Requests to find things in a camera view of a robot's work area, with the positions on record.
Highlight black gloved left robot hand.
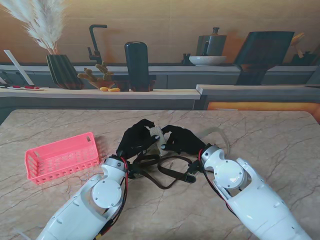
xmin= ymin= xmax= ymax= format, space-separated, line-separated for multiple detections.
xmin=117 ymin=118 xmax=162 ymax=160

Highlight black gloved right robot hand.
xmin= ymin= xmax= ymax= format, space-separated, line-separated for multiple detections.
xmin=161 ymin=124 xmax=207 ymax=156

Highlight beige woven belt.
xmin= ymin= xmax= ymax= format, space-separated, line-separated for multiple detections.
xmin=169 ymin=126 xmax=231 ymax=171
xmin=147 ymin=125 xmax=168 ymax=156

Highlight dark brown woven belt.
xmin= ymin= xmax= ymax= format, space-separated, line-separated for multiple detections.
xmin=131 ymin=153 xmax=197 ymax=191

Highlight pink plastic storage basket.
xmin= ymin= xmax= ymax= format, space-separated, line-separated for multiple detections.
xmin=24 ymin=131 xmax=101 ymax=186

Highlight grey kitchen counter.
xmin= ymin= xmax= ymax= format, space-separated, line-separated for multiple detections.
xmin=0 ymin=61 xmax=320 ymax=89

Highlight wooden bowl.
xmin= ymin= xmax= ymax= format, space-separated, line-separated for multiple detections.
xmin=87 ymin=79 xmax=116 ymax=90

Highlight light wooden counter shelf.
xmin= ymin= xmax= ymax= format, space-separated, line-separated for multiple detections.
xmin=0 ymin=87 xmax=202 ymax=101

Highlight green cactus plant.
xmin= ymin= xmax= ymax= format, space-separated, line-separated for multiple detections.
xmin=76 ymin=61 xmax=115 ymax=82

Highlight black tall cylinder appliance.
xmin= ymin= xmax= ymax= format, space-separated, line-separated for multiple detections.
xmin=124 ymin=41 xmax=151 ymax=86

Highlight pale stone counter slab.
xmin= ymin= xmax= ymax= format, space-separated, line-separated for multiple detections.
xmin=195 ymin=84 xmax=320 ymax=96

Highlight small black countertop item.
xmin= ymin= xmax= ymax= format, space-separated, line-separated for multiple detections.
xmin=181 ymin=52 xmax=193 ymax=66

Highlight white ceramic bowl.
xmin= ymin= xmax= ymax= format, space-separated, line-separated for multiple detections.
xmin=188 ymin=55 xmax=228 ymax=67

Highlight dark ribbed vase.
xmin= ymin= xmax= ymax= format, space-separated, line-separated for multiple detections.
xmin=45 ymin=54 xmax=85 ymax=90

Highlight grey lidded pot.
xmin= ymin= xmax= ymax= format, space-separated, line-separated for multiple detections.
xmin=195 ymin=26 xmax=228 ymax=57

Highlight black kitchen faucet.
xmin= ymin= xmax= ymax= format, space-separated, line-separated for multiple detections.
xmin=87 ymin=24 xmax=108 ymax=65

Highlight black angled slab stand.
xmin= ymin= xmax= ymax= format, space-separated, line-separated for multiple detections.
xmin=232 ymin=31 xmax=296 ymax=86

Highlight white plate with red food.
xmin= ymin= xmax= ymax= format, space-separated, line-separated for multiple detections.
xmin=6 ymin=84 xmax=46 ymax=91

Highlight white leaning board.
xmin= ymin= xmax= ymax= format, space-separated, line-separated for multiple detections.
xmin=3 ymin=49 xmax=35 ymax=86

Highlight white pampas grass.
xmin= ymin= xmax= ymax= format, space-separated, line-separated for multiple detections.
xmin=0 ymin=0 xmax=67 ymax=55

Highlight black utensil holder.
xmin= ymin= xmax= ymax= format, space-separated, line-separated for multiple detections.
xmin=291 ymin=50 xmax=320 ymax=66

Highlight yellow kitchen utensils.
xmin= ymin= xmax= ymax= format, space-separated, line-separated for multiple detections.
xmin=289 ymin=31 xmax=306 ymax=47

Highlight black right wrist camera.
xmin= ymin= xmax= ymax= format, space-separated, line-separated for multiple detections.
xmin=186 ymin=161 xmax=205 ymax=176

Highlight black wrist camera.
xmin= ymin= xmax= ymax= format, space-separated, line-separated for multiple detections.
xmin=186 ymin=161 xmax=205 ymax=176
xmin=128 ymin=163 xmax=143 ymax=180

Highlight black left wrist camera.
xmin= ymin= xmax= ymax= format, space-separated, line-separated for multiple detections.
xmin=128 ymin=163 xmax=143 ymax=180

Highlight red black left arm cable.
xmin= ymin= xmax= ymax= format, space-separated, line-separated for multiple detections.
xmin=96 ymin=159 xmax=130 ymax=238

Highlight red black arm cable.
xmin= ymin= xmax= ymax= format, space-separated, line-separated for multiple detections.
xmin=199 ymin=149 xmax=241 ymax=218
xmin=96 ymin=159 xmax=130 ymax=238

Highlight red black right arm cable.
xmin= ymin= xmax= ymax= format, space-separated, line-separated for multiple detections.
xmin=199 ymin=149 xmax=241 ymax=218

